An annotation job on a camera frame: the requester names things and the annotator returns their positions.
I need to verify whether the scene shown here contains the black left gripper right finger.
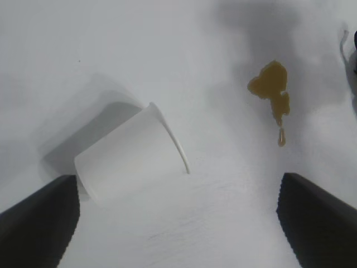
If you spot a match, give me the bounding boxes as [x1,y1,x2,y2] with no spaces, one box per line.
[276,172,357,268]

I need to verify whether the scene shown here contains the white paper cup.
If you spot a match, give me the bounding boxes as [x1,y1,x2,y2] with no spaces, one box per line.
[74,102,192,206]

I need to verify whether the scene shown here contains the brown liquid spill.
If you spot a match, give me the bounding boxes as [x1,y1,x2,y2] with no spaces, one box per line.
[247,60,291,148]

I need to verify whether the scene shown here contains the purple and black cloth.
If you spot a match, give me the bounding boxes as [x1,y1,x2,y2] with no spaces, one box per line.
[339,27,357,84]

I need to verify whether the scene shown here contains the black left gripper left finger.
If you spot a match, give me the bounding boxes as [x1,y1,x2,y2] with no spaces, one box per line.
[0,174,81,268]

